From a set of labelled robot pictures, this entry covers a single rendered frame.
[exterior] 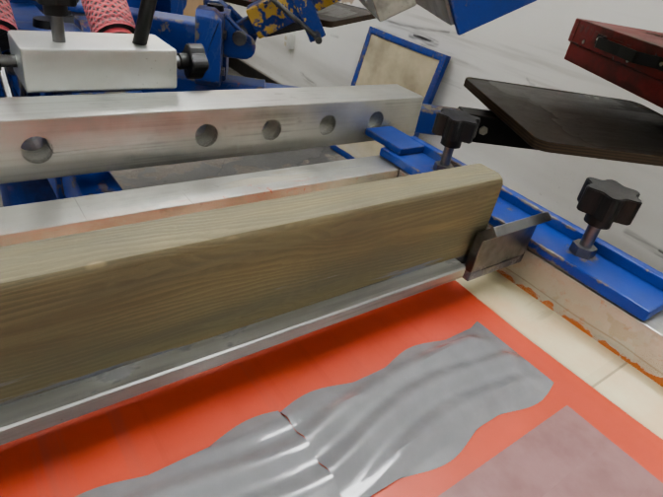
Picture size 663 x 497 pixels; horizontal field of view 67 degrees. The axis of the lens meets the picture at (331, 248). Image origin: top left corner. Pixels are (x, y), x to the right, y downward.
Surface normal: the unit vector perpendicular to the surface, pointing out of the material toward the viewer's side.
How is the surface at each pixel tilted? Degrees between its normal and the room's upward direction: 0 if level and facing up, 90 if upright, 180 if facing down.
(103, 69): 90
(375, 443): 32
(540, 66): 90
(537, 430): 0
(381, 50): 80
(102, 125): 90
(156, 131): 90
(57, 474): 0
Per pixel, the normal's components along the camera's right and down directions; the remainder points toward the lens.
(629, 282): 0.16, -0.83
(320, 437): 0.53, -0.47
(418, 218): 0.58, 0.52
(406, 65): -0.77, 0.07
